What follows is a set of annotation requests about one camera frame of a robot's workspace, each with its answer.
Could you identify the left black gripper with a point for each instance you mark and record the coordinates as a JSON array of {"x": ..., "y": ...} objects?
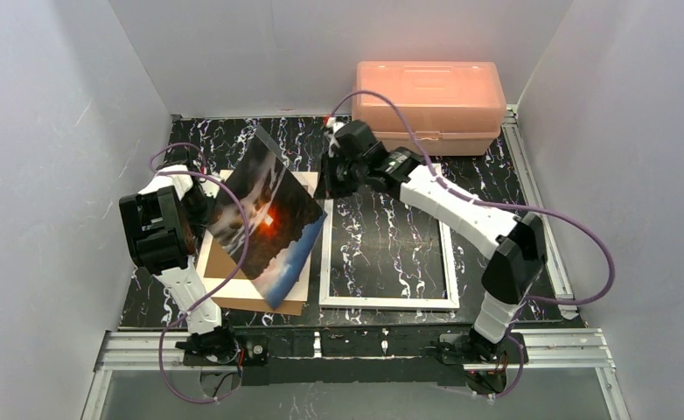
[{"x": 204, "y": 200}]

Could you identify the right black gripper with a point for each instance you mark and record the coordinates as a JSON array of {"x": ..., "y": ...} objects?
[{"x": 331, "y": 177}]

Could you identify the sunset landscape photo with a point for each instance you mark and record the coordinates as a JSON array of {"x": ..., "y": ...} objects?
[{"x": 258, "y": 184}]

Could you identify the white picture frame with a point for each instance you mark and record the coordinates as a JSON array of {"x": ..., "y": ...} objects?
[{"x": 378, "y": 253}]

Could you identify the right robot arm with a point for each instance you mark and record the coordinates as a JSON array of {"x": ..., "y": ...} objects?
[{"x": 514, "y": 247}]

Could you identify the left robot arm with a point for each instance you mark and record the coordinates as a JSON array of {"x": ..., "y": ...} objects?
[{"x": 161, "y": 223}]

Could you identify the brown backing board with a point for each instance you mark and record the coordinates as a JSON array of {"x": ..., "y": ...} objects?
[{"x": 214, "y": 264}]

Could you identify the pink plastic storage box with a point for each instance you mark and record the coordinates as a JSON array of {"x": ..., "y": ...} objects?
[{"x": 450, "y": 108}]

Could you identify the aluminium rail base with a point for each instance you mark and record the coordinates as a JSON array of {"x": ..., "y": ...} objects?
[{"x": 358, "y": 354}]

